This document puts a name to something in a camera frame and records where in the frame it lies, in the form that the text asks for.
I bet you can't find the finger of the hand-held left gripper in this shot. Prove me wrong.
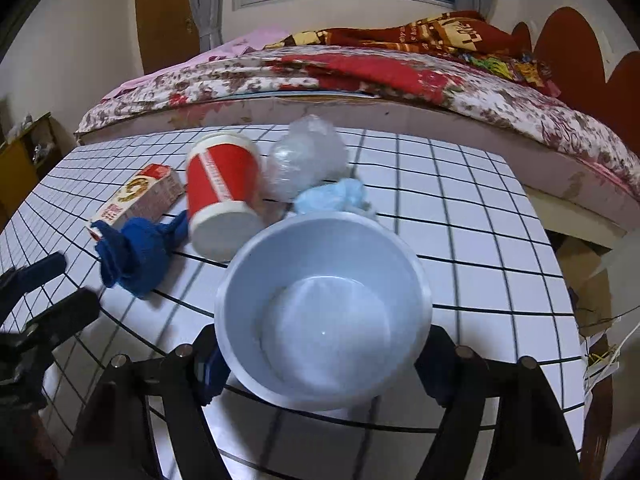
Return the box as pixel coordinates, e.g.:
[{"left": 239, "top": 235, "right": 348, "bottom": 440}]
[
  {"left": 0, "top": 252, "right": 68, "bottom": 321},
  {"left": 15, "top": 289, "right": 101, "bottom": 356}
]

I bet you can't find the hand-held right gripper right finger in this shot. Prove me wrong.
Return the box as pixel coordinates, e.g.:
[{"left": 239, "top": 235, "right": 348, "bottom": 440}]
[{"left": 414, "top": 326, "right": 586, "bottom": 480}]

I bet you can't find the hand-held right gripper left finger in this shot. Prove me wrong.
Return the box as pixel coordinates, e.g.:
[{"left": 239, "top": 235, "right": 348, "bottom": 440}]
[{"left": 60, "top": 325, "right": 236, "bottom": 480}]

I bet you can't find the red white small carton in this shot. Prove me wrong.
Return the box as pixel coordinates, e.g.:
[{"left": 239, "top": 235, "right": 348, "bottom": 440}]
[{"left": 87, "top": 163, "right": 186, "bottom": 241}]

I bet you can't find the blue bowl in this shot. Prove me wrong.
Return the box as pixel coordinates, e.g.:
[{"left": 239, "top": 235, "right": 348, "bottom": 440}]
[{"left": 215, "top": 211, "right": 433, "bottom": 411}]

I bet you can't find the red paper cup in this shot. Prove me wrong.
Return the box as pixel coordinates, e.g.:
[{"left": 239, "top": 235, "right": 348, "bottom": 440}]
[{"left": 186, "top": 132, "right": 263, "bottom": 262}]

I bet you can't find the light blue cloth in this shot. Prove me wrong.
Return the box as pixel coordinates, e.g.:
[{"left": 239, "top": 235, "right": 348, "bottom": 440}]
[{"left": 292, "top": 178, "right": 373, "bottom": 218}]

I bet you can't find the clear plastic bag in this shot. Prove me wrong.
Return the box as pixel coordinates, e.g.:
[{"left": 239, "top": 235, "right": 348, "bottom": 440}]
[{"left": 264, "top": 115, "right": 349, "bottom": 201}]

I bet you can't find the wooden cabinet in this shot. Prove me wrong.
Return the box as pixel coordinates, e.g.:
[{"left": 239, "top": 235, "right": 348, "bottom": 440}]
[{"left": 0, "top": 112, "right": 76, "bottom": 231}]

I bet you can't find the white checked tablecloth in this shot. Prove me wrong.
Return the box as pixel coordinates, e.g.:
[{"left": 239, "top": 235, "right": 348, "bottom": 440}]
[{"left": 0, "top": 125, "right": 586, "bottom": 480}]

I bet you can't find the brown wooden door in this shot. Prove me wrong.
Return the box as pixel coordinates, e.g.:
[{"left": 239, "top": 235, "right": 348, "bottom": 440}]
[{"left": 135, "top": 0, "right": 201, "bottom": 76}]

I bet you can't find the pink cloth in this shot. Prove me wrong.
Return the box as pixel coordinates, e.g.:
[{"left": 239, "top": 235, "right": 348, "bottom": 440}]
[{"left": 102, "top": 27, "right": 291, "bottom": 103}]

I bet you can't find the colourful pillow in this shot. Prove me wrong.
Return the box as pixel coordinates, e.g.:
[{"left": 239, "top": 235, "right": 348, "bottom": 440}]
[{"left": 460, "top": 52, "right": 556, "bottom": 93}]

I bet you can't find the red printed blanket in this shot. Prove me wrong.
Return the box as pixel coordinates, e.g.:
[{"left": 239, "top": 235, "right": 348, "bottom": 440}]
[{"left": 265, "top": 10, "right": 561, "bottom": 96}]

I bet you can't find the red white headboard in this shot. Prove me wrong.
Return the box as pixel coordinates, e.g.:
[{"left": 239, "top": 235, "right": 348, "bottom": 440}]
[{"left": 510, "top": 5, "right": 640, "bottom": 131}]

